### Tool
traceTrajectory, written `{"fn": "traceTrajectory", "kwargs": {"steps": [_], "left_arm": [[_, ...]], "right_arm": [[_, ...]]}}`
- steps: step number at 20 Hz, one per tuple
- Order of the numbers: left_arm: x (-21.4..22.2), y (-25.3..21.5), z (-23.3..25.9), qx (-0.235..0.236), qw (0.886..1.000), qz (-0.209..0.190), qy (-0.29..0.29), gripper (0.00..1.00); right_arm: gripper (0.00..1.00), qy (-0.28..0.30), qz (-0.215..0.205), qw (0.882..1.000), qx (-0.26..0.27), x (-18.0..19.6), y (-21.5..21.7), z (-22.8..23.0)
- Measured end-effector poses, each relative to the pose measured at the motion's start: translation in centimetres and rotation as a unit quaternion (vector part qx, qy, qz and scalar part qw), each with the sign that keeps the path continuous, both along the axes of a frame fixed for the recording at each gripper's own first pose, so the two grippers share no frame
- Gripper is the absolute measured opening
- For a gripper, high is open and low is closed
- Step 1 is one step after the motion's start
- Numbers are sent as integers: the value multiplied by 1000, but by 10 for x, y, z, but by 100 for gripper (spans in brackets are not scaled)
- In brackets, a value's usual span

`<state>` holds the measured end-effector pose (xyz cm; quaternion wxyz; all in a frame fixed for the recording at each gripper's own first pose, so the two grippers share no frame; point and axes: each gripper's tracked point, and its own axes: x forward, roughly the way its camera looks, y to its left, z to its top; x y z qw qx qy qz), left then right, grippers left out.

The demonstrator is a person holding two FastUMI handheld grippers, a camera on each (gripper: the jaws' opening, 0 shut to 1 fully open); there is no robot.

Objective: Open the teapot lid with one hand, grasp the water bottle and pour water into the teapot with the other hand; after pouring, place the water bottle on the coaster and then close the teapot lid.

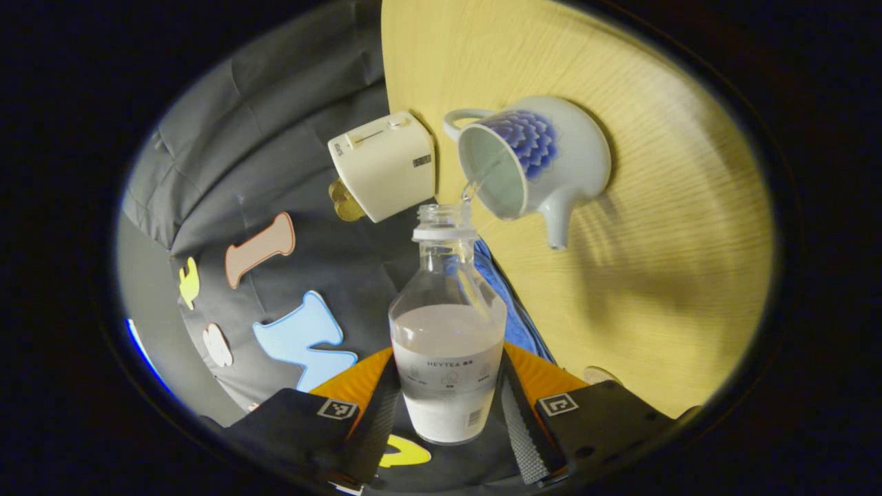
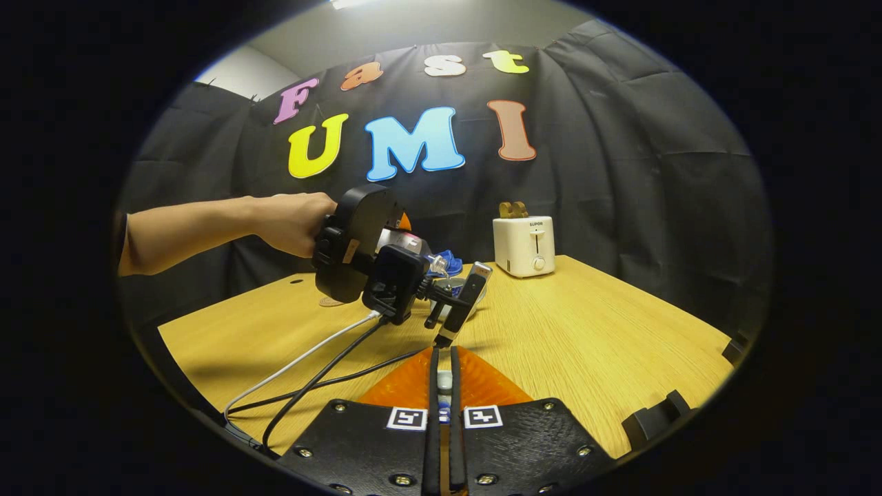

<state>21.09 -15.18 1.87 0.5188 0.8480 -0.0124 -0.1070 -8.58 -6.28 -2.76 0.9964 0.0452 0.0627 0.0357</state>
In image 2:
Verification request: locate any black backdrop cloth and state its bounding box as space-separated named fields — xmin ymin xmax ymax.
xmin=117 ymin=21 xmax=772 ymax=331

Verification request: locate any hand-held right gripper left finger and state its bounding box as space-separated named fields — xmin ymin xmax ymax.
xmin=276 ymin=347 xmax=442 ymax=496

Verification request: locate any black cable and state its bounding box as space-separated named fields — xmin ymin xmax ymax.
xmin=262 ymin=317 xmax=387 ymax=452
xmin=227 ymin=348 xmax=431 ymax=414

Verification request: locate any clear plastic water bottle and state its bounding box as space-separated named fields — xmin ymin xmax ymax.
xmin=378 ymin=229 xmax=450 ymax=278

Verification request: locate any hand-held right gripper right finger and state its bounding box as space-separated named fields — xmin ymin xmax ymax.
xmin=449 ymin=346 xmax=617 ymax=496

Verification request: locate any white cable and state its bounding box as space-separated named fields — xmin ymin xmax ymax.
xmin=224 ymin=311 xmax=383 ymax=421

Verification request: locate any black bracket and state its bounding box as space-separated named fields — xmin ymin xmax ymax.
xmin=721 ymin=331 xmax=753 ymax=366
xmin=622 ymin=389 xmax=693 ymax=448

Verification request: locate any blue folded towel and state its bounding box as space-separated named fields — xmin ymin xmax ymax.
xmin=429 ymin=249 xmax=464 ymax=278

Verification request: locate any white teacup lid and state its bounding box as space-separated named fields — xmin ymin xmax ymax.
xmin=437 ymin=369 xmax=454 ymax=424

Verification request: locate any white toaster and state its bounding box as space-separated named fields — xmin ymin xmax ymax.
xmin=493 ymin=216 xmax=556 ymax=279

